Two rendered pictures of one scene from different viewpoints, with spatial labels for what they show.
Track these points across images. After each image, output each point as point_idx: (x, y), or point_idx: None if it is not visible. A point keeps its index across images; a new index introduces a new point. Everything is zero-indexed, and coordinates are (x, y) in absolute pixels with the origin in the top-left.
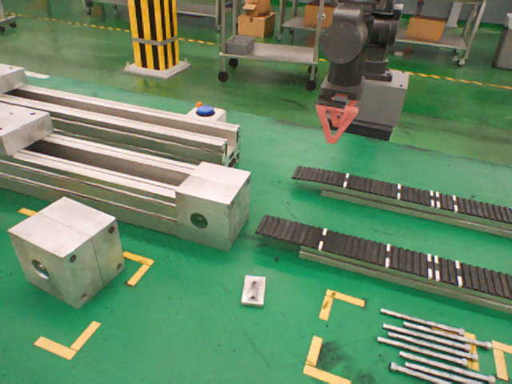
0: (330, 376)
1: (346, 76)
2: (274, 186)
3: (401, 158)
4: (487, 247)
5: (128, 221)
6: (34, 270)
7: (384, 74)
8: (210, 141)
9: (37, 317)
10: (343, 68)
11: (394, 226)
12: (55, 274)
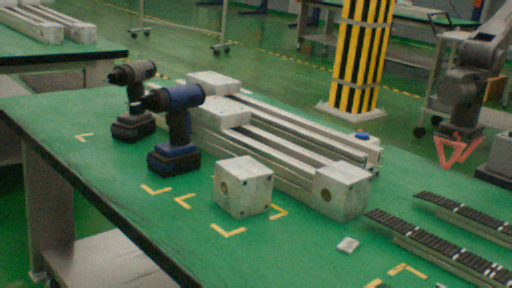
0: None
1: (460, 119)
2: (397, 200)
3: None
4: None
5: (279, 188)
6: (219, 189)
7: None
8: (354, 152)
9: (213, 215)
10: (459, 113)
11: (488, 250)
12: (232, 191)
